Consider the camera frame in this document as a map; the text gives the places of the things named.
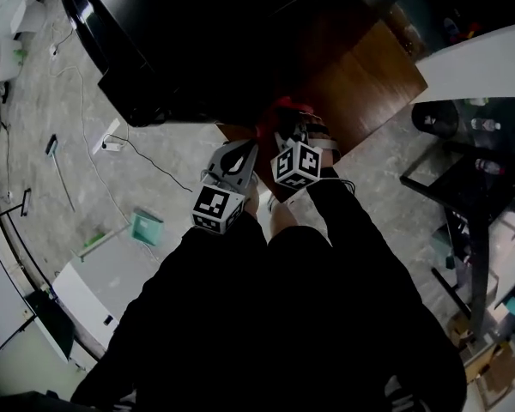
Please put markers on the person's black-clad torso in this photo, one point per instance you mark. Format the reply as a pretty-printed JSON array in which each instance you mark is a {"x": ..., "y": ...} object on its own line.
[{"x": 274, "y": 337}]

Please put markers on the teal dustpan with pole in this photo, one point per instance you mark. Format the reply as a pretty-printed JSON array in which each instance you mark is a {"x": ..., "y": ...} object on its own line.
[{"x": 148, "y": 228}]

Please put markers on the large white black machine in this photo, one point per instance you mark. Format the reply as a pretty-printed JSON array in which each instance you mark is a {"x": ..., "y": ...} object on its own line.
[{"x": 90, "y": 290}]

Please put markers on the brown cardboard box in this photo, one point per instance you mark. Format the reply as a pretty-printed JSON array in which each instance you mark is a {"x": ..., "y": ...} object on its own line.
[{"x": 493, "y": 376}]

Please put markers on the person's left forearm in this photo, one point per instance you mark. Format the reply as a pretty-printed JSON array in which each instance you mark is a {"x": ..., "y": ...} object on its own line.
[{"x": 197, "y": 273}]

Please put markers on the black box appliance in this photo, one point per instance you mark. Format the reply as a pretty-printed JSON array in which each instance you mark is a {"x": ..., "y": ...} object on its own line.
[{"x": 189, "y": 37}]

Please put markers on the pink cleaning cloth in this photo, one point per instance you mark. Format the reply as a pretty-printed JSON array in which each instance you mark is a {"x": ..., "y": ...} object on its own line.
[{"x": 270, "y": 114}]

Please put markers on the clear plastic water bottle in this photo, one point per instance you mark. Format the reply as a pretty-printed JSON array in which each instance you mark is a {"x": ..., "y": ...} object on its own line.
[
  {"x": 485, "y": 124},
  {"x": 489, "y": 166}
]

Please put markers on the person's right white shoe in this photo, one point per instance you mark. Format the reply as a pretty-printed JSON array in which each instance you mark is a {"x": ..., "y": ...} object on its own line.
[{"x": 274, "y": 202}]

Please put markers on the black round bin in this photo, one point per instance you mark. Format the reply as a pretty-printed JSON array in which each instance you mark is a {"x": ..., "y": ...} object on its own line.
[{"x": 435, "y": 118}]

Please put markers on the person's right forearm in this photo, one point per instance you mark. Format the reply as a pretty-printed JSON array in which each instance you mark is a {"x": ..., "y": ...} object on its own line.
[{"x": 356, "y": 238}]

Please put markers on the person's left hand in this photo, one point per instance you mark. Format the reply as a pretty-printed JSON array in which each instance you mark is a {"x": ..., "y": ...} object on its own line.
[{"x": 253, "y": 200}]

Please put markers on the person's right hand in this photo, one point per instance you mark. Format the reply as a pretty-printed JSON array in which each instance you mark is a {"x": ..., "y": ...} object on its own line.
[{"x": 317, "y": 132}]

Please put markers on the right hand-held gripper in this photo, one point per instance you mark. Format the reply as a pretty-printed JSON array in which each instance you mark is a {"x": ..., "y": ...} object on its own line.
[{"x": 296, "y": 165}]

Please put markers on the low wooden table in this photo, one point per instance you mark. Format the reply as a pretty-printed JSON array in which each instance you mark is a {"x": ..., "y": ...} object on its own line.
[{"x": 369, "y": 84}]

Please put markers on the black glass desk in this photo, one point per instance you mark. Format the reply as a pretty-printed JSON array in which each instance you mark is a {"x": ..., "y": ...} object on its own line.
[{"x": 476, "y": 195}]

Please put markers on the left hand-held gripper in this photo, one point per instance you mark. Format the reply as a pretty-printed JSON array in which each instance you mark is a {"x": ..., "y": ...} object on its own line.
[{"x": 212, "y": 206}]

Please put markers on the white power strip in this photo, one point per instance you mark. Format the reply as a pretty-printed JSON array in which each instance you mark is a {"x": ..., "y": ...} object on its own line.
[{"x": 107, "y": 137}]

